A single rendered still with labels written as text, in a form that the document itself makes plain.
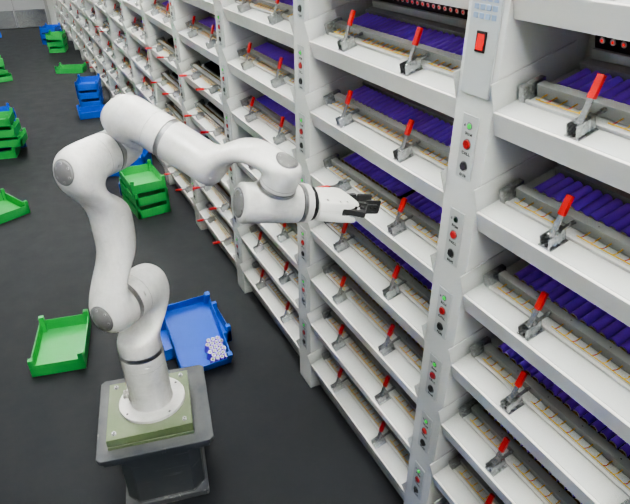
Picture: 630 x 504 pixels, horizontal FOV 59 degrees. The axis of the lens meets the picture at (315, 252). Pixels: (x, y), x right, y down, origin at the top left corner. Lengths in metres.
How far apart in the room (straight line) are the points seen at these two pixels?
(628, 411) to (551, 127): 0.46
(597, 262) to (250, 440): 1.39
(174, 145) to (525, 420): 0.89
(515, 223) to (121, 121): 0.81
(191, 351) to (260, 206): 1.30
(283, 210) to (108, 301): 0.55
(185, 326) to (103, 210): 1.08
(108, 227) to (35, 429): 1.05
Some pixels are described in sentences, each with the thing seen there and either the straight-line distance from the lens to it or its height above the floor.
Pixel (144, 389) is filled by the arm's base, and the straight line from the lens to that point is 1.68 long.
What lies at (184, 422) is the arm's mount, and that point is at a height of 0.32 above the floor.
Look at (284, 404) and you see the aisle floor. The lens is 2.15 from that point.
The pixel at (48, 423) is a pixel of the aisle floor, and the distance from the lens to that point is 2.29.
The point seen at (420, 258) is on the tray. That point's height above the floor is 0.88.
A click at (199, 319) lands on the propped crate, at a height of 0.11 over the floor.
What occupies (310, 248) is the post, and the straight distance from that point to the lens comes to 1.82.
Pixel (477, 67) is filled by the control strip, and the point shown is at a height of 1.33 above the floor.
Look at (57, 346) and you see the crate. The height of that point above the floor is 0.00.
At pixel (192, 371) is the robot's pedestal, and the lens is 1.90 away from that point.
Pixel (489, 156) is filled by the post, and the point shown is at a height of 1.18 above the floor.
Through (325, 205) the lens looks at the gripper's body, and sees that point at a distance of 1.18.
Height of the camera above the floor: 1.55
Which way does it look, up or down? 31 degrees down
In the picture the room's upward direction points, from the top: straight up
